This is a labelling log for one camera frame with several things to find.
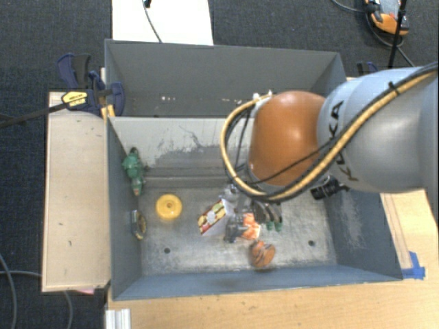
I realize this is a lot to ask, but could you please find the black cylinder on white bracket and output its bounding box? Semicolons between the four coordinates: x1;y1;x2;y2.
310;176;346;201

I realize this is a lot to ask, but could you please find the yellow round ring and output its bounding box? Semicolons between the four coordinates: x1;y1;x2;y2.
155;194;184;222

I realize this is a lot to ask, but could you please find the white red burger print box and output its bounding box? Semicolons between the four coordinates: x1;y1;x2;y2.
197;198;230;237

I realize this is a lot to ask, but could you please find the orange and white packet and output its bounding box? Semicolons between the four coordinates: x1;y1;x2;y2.
239;212;262;241

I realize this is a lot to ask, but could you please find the dark round tin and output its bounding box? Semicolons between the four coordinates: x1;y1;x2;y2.
130;209;148;241

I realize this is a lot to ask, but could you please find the pale wood flat board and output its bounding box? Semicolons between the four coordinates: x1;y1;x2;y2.
41;90;112;293

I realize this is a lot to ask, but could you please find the green toy animal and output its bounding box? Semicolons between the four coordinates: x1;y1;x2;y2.
121;147;147;197

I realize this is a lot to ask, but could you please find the orange ball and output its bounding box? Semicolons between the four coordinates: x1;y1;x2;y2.
248;239;276;271

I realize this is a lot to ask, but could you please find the grey metal bin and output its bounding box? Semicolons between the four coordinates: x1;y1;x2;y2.
104;38;404;302

